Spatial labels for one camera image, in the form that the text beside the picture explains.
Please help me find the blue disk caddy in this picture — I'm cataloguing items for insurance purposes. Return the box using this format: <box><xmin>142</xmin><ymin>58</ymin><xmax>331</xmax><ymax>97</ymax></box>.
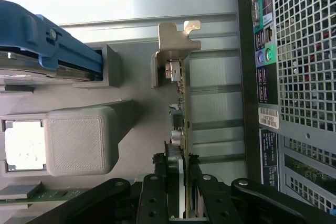
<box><xmin>0</xmin><ymin>0</ymin><xmax>103</xmax><ymax>81</ymax></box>

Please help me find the grey plastic parts rack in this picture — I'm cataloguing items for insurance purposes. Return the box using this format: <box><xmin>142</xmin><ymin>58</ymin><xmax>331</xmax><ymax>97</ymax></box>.
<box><xmin>0</xmin><ymin>43</ymin><xmax>174</xmax><ymax>209</ymax></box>

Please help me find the open PC case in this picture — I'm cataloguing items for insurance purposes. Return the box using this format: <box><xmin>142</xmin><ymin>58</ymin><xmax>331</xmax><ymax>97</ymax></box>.
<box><xmin>234</xmin><ymin>0</ymin><xmax>336</xmax><ymax>210</ymax></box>

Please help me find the silver hard disk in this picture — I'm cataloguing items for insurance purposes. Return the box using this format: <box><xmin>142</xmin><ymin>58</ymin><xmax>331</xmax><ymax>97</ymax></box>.
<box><xmin>0</xmin><ymin>50</ymin><xmax>97</xmax><ymax>83</ymax></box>

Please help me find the silver CPU chip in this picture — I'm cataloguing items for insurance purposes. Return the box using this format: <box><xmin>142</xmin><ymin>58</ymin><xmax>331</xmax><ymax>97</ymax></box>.
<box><xmin>4</xmin><ymin>120</ymin><xmax>48</xmax><ymax>172</ymax></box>

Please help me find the green RAM stick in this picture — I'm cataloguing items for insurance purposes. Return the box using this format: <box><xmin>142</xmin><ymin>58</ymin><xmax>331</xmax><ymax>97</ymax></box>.
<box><xmin>0</xmin><ymin>187</ymin><xmax>89</xmax><ymax>205</ymax></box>

